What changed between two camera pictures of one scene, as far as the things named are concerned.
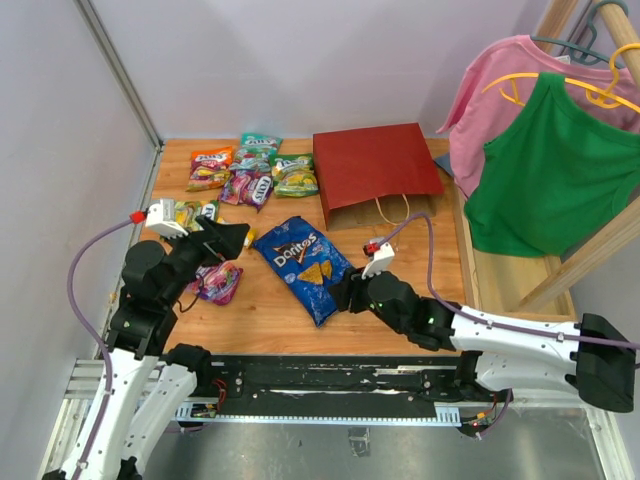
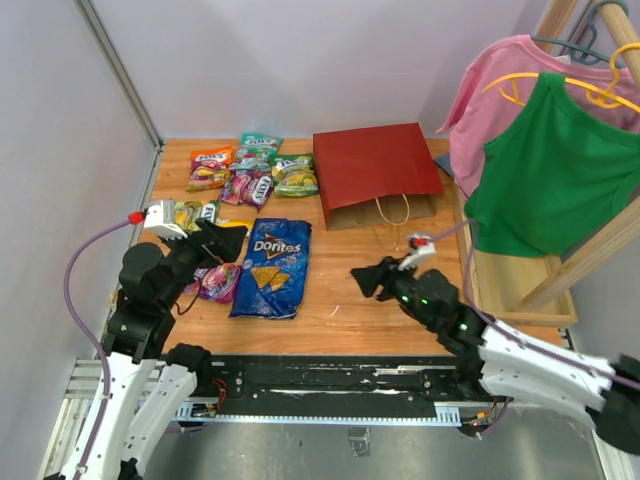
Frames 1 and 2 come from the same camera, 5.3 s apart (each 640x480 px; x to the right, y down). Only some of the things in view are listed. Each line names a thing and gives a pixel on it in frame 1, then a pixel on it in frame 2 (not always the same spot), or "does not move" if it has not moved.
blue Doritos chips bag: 308,263 to 272,277
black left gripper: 229,239 does not move
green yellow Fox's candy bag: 186,212 does not move
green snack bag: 293,175 does not move
